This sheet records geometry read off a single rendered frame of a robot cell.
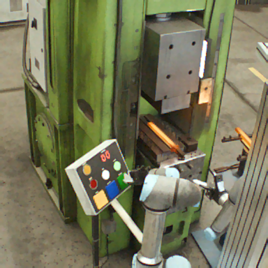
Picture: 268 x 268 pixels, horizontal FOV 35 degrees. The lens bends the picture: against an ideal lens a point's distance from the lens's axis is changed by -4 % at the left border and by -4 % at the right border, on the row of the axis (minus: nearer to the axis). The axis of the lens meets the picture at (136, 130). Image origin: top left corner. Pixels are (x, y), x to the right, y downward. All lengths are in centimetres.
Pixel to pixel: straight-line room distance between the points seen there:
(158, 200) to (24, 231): 197
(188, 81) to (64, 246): 164
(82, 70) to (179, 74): 64
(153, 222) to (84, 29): 131
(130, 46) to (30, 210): 187
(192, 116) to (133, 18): 89
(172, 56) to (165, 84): 17
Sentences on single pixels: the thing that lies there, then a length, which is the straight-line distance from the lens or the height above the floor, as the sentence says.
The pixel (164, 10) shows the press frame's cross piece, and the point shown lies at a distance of 241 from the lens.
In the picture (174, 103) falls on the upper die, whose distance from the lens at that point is 253.
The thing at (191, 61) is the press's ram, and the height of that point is 157.
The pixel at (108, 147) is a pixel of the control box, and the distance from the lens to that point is 235.
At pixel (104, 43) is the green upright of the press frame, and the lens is 229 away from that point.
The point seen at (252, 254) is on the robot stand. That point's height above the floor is 155.
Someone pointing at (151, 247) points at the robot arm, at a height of 114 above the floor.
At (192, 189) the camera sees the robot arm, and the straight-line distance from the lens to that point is 175.
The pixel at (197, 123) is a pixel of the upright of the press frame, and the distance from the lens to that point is 295.
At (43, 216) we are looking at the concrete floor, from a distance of 365.
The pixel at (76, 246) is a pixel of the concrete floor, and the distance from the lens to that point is 340.
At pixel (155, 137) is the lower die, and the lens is 280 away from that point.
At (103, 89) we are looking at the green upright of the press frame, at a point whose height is 142.
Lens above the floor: 256
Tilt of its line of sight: 33 degrees down
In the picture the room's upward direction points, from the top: 4 degrees clockwise
